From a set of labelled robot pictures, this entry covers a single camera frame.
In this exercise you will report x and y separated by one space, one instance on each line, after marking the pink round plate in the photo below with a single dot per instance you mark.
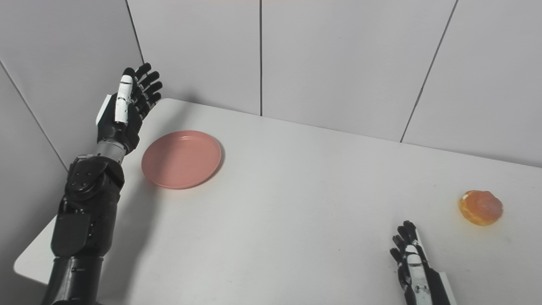
182 160

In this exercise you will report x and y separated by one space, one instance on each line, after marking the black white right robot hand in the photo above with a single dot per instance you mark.
417 275

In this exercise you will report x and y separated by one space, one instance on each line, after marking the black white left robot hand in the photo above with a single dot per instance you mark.
123 118

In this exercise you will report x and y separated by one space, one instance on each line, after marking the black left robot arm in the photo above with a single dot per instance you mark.
84 220

